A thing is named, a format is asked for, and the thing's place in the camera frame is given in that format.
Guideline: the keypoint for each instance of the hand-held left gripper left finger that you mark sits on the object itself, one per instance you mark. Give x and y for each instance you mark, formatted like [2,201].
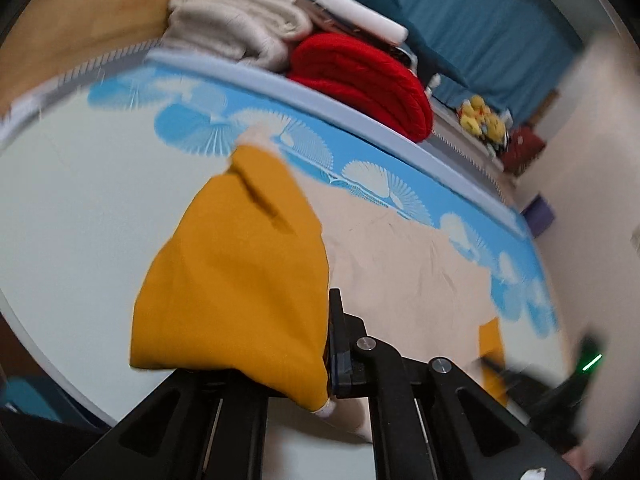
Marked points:
[165,425]

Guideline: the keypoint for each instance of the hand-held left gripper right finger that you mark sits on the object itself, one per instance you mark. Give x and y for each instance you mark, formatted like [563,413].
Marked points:
[341,365]

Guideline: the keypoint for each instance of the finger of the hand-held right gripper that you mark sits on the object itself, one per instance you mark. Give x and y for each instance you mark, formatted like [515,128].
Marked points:
[500,369]

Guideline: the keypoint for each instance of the beige and mustard sweatshirt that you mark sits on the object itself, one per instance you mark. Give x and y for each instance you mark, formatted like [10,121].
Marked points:
[225,285]

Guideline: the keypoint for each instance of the blue and white printed bedsheet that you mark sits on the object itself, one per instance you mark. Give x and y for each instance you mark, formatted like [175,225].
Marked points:
[75,200]

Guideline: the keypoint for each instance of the light blue mattress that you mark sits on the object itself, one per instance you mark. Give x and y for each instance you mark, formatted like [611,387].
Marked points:
[350,115]

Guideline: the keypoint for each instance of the yellow plush bear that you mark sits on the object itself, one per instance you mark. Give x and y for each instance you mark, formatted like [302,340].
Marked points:
[477,117]

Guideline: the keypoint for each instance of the red knitted sweater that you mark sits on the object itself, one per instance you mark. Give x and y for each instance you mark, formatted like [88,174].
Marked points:
[360,75]

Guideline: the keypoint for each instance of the dark teal cloth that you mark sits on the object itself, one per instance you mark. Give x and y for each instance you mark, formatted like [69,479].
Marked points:
[420,45]

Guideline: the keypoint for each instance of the blue curtain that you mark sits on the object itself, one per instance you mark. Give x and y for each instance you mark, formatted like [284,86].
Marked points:
[490,25]

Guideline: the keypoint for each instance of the white folded cloth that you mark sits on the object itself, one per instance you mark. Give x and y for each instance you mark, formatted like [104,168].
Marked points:
[350,7]

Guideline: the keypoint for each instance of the cream folded blanket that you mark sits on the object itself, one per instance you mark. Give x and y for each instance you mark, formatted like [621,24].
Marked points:
[235,15]

